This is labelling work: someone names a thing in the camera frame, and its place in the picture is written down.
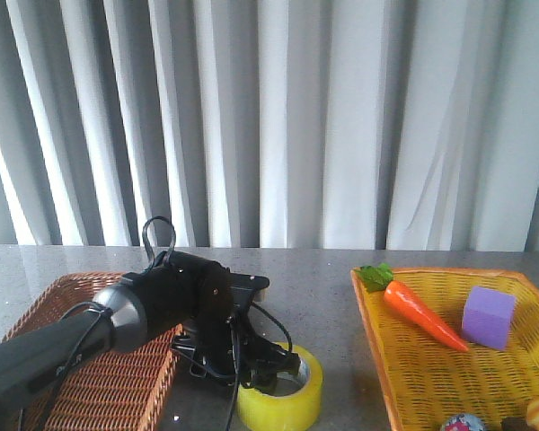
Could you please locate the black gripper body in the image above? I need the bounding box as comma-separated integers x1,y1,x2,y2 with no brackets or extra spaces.
161,251,269,386

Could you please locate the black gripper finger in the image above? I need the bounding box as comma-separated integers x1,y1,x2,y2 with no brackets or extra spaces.
246,343,301,373
242,367,278,396

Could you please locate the yellow tape roll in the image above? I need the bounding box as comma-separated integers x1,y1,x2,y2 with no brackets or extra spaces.
237,345,323,431

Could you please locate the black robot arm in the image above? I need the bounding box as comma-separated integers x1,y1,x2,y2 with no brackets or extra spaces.
0,251,301,412

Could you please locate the brown wicker basket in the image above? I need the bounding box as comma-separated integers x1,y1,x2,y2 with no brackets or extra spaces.
3,272,182,430

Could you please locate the orange toy carrot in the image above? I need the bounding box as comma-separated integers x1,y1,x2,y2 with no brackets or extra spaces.
354,263,469,353

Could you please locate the yellow wicker basket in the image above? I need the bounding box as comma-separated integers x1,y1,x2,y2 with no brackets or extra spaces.
351,268,539,430

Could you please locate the colourful patterned ball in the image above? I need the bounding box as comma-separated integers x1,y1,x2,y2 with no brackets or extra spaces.
440,413,487,431

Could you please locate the purple foam cube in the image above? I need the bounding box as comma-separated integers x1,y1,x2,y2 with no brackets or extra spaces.
462,286,517,351

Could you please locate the dark brown toy piece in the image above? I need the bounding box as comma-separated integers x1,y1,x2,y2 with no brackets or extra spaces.
501,417,535,431

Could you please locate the grey pleated curtain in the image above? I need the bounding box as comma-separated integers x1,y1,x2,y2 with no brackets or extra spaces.
0,1,539,251

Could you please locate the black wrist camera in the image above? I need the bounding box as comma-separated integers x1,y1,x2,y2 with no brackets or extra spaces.
230,272,270,307

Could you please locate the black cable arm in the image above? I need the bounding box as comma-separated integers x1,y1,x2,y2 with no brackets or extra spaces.
16,215,294,431

